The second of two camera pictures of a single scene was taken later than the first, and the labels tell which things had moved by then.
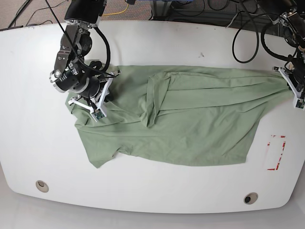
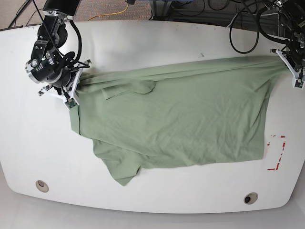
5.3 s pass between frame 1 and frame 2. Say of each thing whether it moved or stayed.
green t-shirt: moved
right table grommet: stayed
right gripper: moved
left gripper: moved
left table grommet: stayed
